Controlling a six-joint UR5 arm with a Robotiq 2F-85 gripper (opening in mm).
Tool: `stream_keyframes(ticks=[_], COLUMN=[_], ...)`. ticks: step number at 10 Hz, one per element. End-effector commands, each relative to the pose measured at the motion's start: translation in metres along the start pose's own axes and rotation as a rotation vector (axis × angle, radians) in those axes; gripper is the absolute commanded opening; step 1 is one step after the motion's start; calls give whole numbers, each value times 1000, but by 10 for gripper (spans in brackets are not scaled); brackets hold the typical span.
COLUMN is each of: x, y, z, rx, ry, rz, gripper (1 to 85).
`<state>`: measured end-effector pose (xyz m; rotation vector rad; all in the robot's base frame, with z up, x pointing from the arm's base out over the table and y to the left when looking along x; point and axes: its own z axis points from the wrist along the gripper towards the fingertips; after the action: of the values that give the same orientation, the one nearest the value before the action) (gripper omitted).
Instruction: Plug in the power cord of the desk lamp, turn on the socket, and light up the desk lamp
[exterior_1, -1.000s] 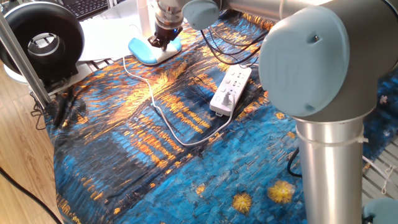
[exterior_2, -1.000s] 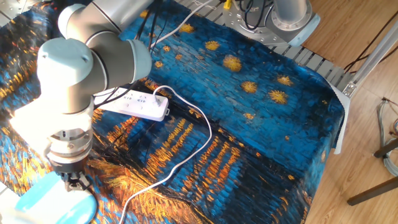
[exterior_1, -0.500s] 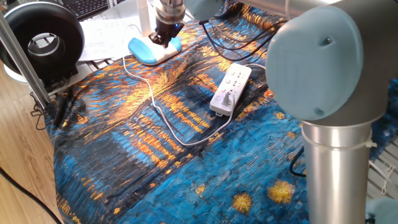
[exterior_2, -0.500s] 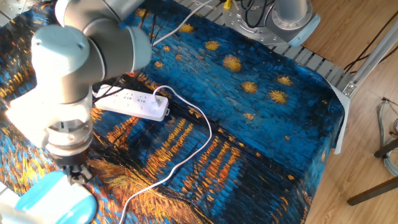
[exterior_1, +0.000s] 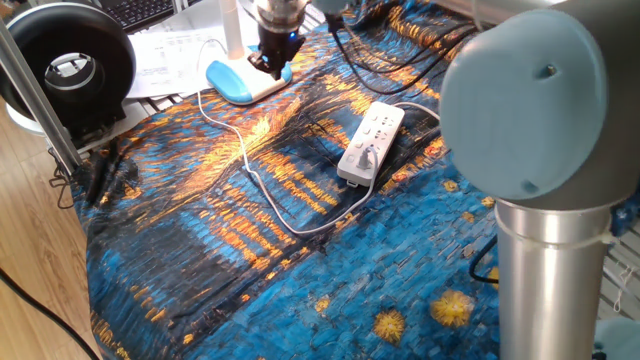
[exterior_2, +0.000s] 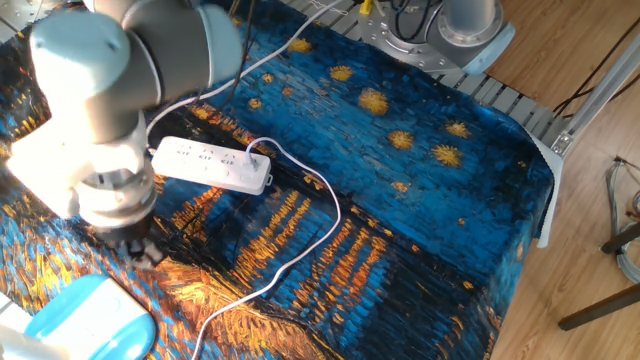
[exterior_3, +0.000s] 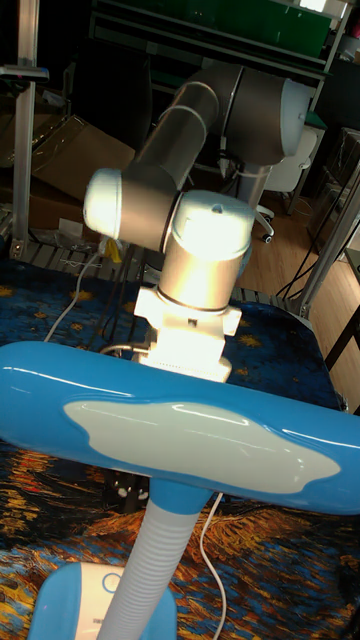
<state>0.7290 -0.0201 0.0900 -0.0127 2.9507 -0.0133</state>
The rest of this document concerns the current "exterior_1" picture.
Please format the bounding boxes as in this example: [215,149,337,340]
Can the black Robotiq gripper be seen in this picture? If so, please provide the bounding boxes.
[247,23,307,82]

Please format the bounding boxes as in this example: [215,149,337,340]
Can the white lamp power cord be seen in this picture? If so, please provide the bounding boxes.
[195,38,381,236]

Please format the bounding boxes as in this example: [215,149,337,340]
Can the white power strip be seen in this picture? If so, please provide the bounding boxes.
[336,101,407,189]

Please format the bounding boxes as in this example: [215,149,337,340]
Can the blue and white desk lamp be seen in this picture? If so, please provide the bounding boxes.
[205,0,294,107]

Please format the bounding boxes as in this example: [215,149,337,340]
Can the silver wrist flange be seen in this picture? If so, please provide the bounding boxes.
[253,0,310,35]

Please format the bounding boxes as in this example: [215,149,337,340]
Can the white paper sheet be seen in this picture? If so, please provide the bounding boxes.
[123,0,282,101]

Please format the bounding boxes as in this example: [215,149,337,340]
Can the black keyboard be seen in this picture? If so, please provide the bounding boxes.
[97,0,177,34]

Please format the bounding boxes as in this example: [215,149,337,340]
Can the starry night painted tablecloth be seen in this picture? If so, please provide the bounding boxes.
[69,0,640,360]

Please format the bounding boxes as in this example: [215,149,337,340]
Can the white power strip cable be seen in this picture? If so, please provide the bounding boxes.
[394,101,442,123]

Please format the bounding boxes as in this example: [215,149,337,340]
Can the aluminium frame beam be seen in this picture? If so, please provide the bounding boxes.
[0,19,85,177]

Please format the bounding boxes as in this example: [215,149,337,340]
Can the black round duct fan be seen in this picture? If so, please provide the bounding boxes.
[0,2,138,137]

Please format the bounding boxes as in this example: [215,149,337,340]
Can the black floor cable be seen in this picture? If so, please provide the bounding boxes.
[0,266,102,360]

